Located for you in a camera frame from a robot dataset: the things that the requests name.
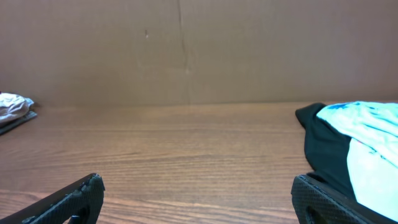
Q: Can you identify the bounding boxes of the light blue t-shirt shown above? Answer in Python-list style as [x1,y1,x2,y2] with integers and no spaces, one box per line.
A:
[317,101,397,221]

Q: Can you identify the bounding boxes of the beige folded shorts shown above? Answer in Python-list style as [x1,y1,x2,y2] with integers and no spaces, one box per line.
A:
[1,93,34,126]

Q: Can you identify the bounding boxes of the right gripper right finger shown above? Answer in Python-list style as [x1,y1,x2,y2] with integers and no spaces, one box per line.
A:
[291,175,397,224]

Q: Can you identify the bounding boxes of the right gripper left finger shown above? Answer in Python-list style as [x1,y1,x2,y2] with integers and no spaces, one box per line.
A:
[1,173,105,224]

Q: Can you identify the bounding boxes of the black t-shirt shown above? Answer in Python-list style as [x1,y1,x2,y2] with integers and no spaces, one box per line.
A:
[0,111,37,135]

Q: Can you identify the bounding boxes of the black garment under pile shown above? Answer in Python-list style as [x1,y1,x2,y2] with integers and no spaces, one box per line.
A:
[295,103,356,200]

